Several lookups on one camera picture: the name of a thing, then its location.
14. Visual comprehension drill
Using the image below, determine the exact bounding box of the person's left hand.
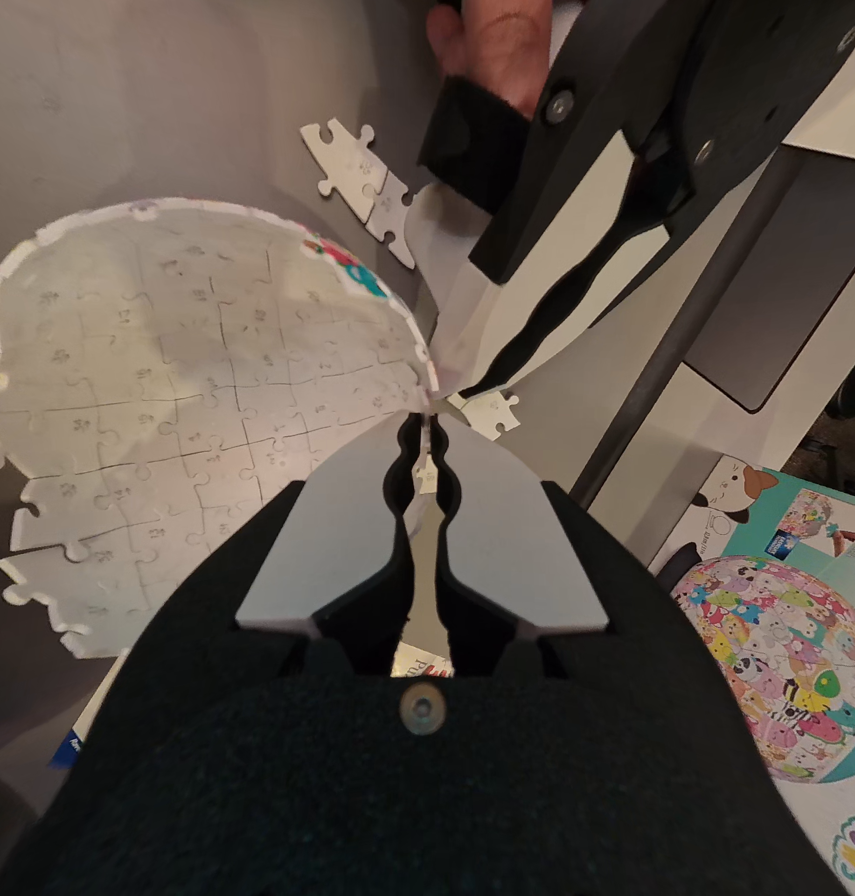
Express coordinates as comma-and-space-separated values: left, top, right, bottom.
425, 0, 554, 120

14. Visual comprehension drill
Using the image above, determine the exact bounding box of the colourful puzzle ball box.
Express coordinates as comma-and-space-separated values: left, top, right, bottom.
652, 455, 855, 896

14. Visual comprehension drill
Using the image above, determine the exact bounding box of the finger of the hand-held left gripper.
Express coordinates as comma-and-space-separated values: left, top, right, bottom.
467, 222, 674, 401
439, 131, 641, 396

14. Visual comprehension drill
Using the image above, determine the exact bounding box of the puzzle pieces group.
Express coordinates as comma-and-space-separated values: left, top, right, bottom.
299, 119, 522, 442

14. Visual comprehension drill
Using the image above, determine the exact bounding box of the dark grey table flap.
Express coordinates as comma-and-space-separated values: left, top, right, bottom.
680, 140, 855, 414

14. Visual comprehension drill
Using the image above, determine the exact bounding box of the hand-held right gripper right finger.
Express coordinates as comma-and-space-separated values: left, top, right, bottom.
431, 413, 610, 639

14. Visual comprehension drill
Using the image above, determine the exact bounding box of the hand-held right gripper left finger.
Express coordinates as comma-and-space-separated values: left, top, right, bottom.
236, 413, 425, 639

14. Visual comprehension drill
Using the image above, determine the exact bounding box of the partly built white puzzle ball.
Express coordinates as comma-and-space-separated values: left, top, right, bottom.
0, 201, 439, 659

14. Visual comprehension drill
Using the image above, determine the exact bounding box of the printed instruction leaflet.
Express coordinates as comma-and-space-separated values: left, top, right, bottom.
50, 637, 456, 768

